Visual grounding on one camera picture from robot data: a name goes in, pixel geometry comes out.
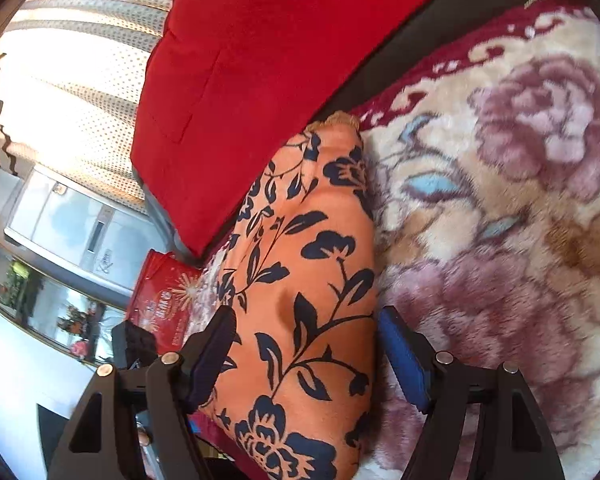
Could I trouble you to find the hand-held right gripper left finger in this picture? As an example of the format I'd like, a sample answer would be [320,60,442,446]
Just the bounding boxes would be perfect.
[47,305,238,480]

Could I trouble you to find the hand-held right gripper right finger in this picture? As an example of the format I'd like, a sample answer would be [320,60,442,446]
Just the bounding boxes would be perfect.
[377,305,566,480]

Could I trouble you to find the orange floral garment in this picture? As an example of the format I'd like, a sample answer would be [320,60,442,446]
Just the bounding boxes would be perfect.
[195,112,381,480]

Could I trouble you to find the red gift bag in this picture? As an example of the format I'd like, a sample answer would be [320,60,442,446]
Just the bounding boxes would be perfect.
[127,250,221,356]

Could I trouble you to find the glass display cabinet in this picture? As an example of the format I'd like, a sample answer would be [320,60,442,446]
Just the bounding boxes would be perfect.
[0,230,131,366]

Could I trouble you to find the red cream floral blanket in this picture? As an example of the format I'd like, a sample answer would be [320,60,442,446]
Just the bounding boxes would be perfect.
[200,0,600,480]

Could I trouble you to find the white cabinet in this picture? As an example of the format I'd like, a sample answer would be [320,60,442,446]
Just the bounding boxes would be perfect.
[2,167,153,293]

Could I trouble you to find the cream dotted curtain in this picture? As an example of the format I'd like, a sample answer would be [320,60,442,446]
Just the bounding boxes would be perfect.
[0,0,191,201]

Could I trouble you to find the red cushion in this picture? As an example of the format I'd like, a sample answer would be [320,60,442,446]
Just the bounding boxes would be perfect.
[130,0,473,256]

